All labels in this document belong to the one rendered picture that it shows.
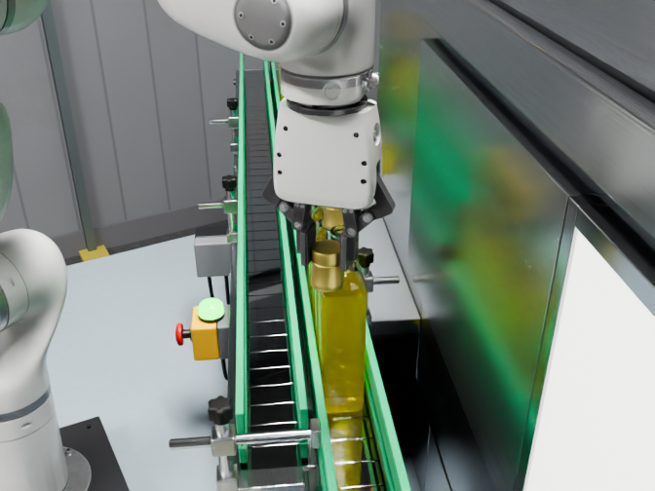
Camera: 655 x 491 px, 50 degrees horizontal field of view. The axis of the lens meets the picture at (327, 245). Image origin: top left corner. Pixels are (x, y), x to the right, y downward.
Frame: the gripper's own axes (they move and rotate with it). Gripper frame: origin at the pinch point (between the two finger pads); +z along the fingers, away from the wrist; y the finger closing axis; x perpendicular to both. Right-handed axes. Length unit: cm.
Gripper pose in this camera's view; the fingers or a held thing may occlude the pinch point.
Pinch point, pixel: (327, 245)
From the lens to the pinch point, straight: 72.0
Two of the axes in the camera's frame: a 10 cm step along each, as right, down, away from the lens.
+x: -2.8, 4.6, -8.4
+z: 0.0, 8.8, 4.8
